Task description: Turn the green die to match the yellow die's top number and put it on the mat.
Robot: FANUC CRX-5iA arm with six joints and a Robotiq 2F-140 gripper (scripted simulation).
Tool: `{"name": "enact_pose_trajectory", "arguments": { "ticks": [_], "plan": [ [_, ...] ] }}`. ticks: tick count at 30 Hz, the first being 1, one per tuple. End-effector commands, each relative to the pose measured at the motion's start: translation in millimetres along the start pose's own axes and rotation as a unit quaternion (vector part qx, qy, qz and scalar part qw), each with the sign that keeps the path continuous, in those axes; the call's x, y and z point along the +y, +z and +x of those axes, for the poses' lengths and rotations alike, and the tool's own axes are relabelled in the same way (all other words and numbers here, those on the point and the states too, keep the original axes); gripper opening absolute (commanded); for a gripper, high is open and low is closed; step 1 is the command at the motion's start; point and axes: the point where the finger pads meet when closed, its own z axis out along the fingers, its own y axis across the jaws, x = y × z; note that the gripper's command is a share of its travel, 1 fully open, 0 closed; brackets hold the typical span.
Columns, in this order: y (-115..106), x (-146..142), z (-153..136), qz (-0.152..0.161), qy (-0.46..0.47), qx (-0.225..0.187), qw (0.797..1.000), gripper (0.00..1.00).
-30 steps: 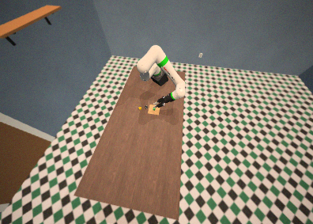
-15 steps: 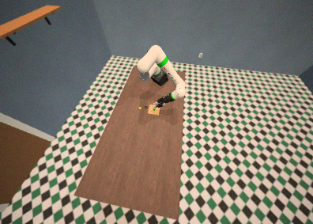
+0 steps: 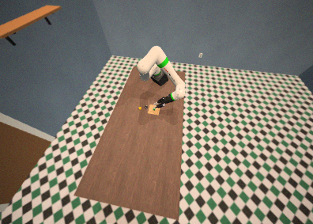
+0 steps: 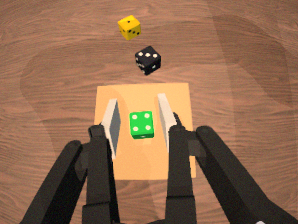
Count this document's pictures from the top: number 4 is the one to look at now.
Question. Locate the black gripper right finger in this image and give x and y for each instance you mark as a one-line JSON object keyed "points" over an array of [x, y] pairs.
{"points": [[240, 197]]}

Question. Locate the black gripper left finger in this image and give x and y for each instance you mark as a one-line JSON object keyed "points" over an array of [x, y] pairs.
{"points": [[56, 199]]}

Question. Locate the yellow die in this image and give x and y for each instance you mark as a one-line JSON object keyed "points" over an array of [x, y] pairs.
{"points": [[129, 27]]}

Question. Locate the black die with white pips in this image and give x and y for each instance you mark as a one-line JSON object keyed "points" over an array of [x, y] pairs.
{"points": [[148, 60]]}

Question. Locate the orange flat square mat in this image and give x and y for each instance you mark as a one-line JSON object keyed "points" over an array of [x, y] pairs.
{"points": [[143, 159]]}

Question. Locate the green die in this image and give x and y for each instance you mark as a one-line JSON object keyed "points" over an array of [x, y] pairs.
{"points": [[141, 125]]}

